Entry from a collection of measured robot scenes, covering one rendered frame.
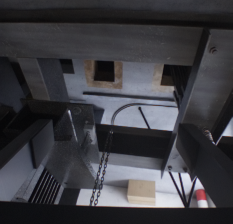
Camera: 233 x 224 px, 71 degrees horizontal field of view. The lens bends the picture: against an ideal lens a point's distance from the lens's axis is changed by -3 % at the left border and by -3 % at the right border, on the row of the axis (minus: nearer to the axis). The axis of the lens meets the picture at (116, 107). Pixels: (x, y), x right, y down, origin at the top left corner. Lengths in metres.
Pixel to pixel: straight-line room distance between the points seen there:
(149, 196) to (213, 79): 2.27
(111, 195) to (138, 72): 2.28
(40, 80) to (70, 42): 0.26
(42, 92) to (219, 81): 0.81
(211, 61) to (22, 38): 0.74
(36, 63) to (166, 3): 0.90
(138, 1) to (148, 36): 0.66
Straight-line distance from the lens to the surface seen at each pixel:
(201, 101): 0.81
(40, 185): 0.98
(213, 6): 1.36
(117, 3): 1.30
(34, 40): 0.78
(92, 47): 0.69
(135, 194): 2.80
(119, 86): 1.55
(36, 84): 0.90
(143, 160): 1.16
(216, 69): 0.74
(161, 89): 1.55
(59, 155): 0.81
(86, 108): 0.86
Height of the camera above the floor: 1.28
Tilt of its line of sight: 49 degrees down
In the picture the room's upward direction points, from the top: 167 degrees counter-clockwise
